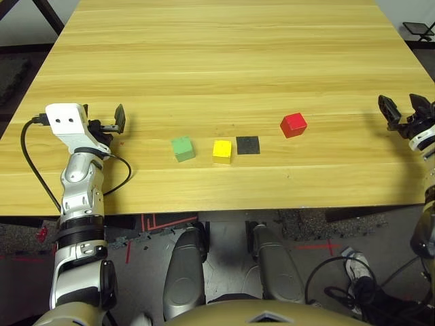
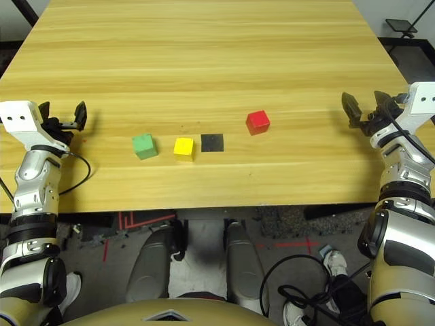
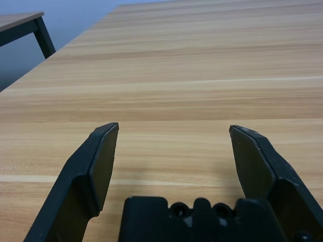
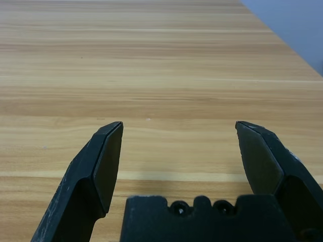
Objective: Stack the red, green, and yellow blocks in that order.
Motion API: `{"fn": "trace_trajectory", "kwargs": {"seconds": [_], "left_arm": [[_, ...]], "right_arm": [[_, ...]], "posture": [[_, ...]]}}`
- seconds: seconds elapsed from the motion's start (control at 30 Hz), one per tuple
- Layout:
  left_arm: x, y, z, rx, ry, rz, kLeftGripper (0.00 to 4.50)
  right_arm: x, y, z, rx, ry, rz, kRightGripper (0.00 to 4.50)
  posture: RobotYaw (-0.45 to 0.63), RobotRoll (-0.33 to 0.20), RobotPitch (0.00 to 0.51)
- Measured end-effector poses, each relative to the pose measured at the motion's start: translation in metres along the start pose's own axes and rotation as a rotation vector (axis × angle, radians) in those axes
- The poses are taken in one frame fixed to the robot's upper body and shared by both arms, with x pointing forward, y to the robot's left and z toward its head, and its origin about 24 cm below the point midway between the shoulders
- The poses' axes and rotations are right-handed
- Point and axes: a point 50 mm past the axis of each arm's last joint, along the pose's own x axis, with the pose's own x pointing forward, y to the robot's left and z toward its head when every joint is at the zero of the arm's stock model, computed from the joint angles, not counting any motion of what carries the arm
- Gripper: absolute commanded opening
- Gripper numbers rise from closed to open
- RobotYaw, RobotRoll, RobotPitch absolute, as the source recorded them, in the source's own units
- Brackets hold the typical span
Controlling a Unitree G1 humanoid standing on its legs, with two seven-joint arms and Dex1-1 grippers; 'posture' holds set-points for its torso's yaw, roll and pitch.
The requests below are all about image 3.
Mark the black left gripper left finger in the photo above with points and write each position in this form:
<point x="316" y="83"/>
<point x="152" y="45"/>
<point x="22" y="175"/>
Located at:
<point x="75" y="189"/>

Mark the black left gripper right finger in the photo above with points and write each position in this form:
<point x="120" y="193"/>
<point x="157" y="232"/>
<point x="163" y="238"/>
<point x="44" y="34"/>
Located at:
<point x="260" y="171"/>

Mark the dark framed side table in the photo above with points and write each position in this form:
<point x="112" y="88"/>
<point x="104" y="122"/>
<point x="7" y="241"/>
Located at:
<point x="20" y="20"/>

